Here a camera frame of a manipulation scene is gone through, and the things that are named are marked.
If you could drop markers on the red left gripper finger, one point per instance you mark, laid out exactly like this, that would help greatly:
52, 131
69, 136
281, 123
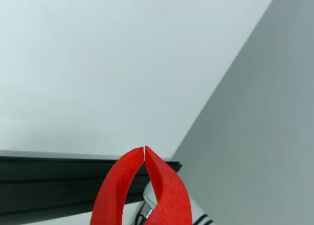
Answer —
110, 198
171, 198

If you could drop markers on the black table edge frame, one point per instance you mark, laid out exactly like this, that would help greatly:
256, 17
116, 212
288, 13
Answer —
49, 181

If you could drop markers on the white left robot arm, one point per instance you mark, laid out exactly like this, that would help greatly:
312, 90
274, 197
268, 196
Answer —
148, 191

